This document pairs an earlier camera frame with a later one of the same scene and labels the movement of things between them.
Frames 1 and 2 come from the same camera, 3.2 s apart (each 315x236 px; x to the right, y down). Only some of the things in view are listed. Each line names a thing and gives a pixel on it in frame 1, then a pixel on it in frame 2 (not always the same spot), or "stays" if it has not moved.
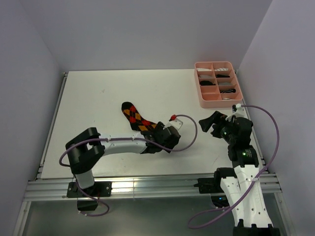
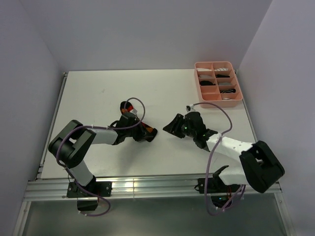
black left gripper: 159,127 → 142,133
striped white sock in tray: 221,69 stays
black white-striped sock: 231,90 stays
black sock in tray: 219,75 stays
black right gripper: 217,117 → 172,127
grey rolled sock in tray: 225,83 stays
